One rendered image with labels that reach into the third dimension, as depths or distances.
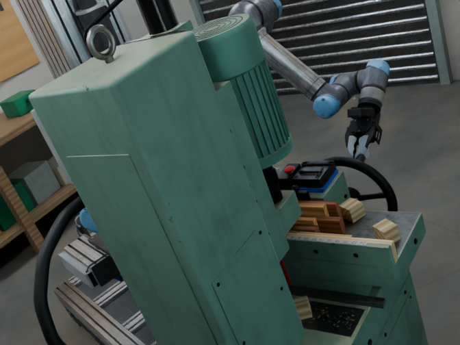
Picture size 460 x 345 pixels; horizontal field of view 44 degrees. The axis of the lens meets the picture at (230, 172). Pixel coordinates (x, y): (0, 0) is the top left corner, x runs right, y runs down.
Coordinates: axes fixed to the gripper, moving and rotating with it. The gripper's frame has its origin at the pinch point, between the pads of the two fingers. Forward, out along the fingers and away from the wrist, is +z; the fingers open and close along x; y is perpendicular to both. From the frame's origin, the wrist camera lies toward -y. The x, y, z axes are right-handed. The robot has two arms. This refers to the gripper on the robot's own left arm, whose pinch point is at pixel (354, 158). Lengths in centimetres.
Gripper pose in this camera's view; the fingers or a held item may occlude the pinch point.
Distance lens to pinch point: 171.9
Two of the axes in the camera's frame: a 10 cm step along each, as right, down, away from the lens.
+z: -2.8, 8.9, -3.6
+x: -8.0, -0.1, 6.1
